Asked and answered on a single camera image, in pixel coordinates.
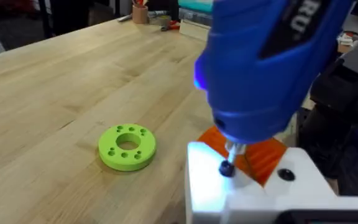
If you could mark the grey and black right gripper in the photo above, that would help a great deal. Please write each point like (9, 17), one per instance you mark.
(337, 93)

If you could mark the black screw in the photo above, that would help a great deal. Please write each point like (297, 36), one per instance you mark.
(227, 169)

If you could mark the cardboard box with clutter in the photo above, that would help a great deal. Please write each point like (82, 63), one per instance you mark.
(348, 42)

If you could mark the brown pen cup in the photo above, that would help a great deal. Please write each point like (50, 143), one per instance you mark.
(140, 15)

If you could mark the white orange left gripper left finger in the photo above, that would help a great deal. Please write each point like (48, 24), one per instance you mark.
(204, 174)

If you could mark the white orange left gripper right finger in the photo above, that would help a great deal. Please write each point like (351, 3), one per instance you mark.
(303, 183)

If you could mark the pale wooden box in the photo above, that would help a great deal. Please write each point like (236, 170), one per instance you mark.
(194, 30)

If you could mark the clear plastic box teal lid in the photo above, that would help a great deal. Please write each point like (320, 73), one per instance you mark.
(196, 12)

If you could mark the green disc with holes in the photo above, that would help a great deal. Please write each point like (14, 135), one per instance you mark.
(117, 158)

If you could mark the blue electric screwdriver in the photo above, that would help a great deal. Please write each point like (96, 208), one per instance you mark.
(253, 77)

